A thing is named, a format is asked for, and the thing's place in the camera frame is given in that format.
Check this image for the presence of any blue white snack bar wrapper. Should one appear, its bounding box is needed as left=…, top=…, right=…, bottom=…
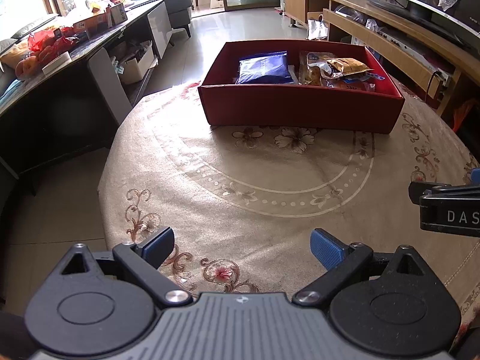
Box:
left=341, top=72, right=385, bottom=84

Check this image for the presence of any gold foil snack packet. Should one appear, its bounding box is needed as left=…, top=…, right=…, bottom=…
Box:
left=323, top=58, right=372, bottom=79

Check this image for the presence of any blue wafer biscuit packet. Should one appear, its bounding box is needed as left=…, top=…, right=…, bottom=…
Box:
left=236, top=50, right=294, bottom=85

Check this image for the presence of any yellow waffle snack bag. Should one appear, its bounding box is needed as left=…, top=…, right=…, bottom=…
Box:
left=298, top=50, right=335, bottom=86

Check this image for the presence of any orange plastic bag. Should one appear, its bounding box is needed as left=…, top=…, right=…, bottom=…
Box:
left=452, top=99, right=478, bottom=133

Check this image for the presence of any wooden TV cabinet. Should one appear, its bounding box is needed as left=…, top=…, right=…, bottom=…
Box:
left=284, top=0, right=479, bottom=118

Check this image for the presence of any dark long side table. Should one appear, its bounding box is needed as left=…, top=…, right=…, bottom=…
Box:
left=1, top=0, right=168, bottom=178

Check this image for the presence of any red cardboard box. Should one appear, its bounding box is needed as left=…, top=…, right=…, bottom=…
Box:
left=199, top=39, right=404, bottom=134

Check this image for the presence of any white storage box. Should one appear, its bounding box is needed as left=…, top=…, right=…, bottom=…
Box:
left=120, top=46, right=157, bottom=86

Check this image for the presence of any white plastic bag on floor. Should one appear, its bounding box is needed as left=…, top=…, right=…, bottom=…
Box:
left=307, top=15, right=329, bottom=41

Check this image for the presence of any red plastic bag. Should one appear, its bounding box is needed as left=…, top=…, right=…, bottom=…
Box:
left=28, top=27, right=80, bottom=65

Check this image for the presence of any grey sofa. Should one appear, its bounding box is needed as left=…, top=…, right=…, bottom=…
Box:
left=164, top=0, right=192, bottom=38

